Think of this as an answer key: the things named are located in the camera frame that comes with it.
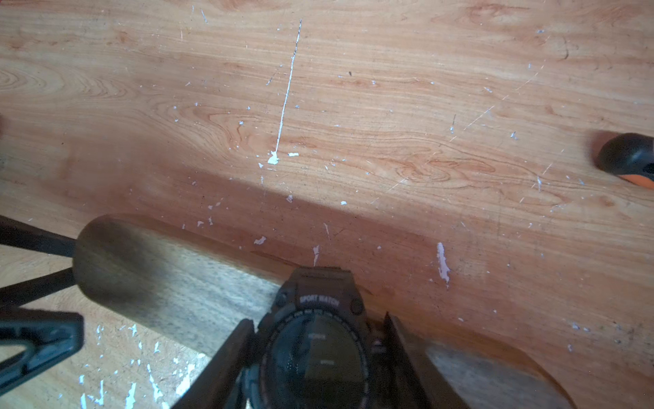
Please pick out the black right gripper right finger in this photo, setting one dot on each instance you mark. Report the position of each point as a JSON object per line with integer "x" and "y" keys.
{"x": 414, "y": 380}

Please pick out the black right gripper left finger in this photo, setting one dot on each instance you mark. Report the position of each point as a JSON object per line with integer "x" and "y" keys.
{"x": 220, "y": 384}

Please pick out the dark wooden watch stand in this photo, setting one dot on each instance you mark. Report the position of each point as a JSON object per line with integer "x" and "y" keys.
{"x": 195, "y": 290}

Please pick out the black digital sport watch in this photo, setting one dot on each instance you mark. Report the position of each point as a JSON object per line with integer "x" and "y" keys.
{"x": 316, "y": 347}

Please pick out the orange handled screwdriver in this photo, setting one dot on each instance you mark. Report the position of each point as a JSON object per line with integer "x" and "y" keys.
{"x": 630, "y": 157}

